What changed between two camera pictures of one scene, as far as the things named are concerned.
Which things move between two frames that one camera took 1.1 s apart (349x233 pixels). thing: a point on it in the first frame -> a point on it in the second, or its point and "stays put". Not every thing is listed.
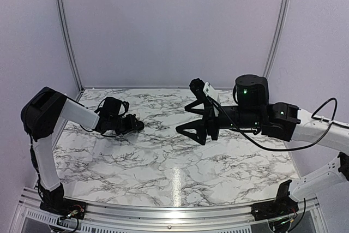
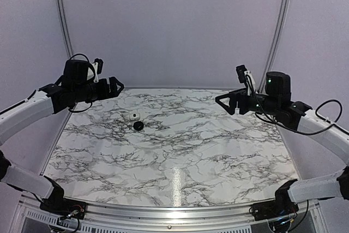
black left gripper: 130,125 -> 113,93
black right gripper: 200,125 -> 239,96
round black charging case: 139,125 stays put
